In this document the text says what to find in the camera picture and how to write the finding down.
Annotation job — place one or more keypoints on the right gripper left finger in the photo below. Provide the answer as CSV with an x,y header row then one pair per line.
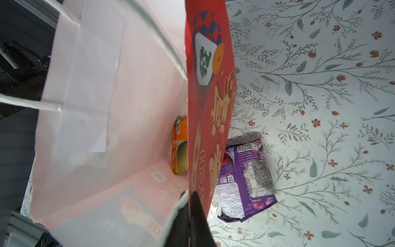
x,y
179,235

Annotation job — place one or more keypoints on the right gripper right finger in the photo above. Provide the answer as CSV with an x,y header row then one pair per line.
x,y
200,234

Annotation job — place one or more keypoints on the orange snack packet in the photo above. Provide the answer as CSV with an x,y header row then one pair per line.
x,y
180,145

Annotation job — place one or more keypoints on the red paper gift bag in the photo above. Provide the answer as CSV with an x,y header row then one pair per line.
x,y
120,74

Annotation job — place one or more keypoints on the purple snack packet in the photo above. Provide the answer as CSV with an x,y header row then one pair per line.
x,y
245,185

